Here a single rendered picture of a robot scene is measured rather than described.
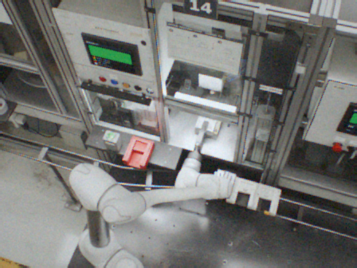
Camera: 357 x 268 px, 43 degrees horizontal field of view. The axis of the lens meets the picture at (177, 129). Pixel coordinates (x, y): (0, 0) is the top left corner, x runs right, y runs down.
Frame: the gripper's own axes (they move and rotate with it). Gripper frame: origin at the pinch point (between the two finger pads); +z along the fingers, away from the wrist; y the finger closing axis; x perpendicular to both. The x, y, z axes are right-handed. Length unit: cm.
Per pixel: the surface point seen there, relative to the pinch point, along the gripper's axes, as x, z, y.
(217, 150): -8.5, -4.4, -12.4
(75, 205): 88, -35, -101
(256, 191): -34.8, -20.7, -15.0
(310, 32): -38, -7, 96
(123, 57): 33, -11, 62
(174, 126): 18.8, 3.2, -12.5
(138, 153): 32.4, -19.8, -11.3
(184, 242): -5, -53, -35
